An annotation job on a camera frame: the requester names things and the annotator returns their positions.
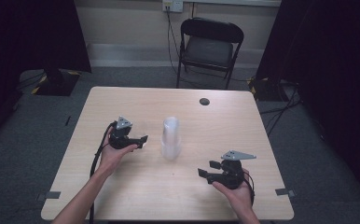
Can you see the clear plastic bottle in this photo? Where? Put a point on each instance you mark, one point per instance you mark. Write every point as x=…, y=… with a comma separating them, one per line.
x=171, y=140

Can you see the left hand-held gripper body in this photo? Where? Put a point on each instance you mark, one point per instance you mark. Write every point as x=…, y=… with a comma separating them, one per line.
x=120, y=137

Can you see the grey tape strip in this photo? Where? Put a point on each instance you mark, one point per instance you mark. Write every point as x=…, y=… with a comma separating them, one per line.
x=284, y=192
x=49, y=195

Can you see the person's right hand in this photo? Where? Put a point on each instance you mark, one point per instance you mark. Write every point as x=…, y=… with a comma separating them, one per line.
x=238, y=196

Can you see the black folding chair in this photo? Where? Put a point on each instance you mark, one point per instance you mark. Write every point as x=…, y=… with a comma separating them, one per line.
x=210, y=49

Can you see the black curtain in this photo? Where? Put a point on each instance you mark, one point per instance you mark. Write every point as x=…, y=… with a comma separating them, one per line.
x=19, y=46
x=330, y=77

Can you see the black table grommet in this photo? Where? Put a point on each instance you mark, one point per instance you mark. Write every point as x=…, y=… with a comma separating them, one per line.
x=204, y=101

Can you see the person's left hand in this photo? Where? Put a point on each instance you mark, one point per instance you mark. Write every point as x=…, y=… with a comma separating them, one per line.
x=114, y=157

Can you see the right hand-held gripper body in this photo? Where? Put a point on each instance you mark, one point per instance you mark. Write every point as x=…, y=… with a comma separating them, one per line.
x=231, y=172

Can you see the white wall outlet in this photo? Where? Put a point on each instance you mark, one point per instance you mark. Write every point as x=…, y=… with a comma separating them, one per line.
x=172, y=5

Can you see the black stand base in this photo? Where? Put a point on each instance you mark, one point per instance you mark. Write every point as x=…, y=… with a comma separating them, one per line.
x=57, y=83
x=263, y=90

